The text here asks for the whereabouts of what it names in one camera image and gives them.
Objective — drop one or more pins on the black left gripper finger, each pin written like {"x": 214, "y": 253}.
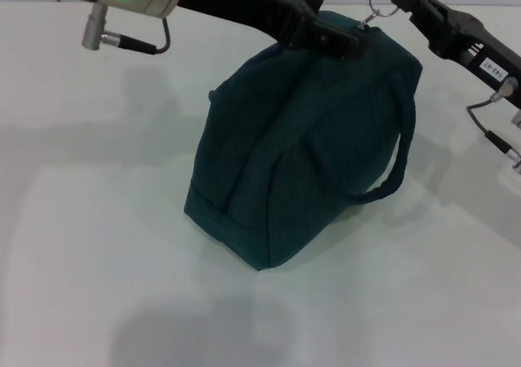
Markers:
{"x": 329, "y": 37}

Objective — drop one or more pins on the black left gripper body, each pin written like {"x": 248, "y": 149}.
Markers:
{"x": 252, "y": 1}

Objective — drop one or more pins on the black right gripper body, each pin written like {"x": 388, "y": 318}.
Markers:
{"x": 484, "y": 58}

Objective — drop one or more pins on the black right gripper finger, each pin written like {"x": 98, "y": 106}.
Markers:
{"x": 419, "y": 1}
{"x": 427, "y": 33}

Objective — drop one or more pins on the dark teal insulated lunch bag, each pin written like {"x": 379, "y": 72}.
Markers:
{"x": 305, "y": 147}

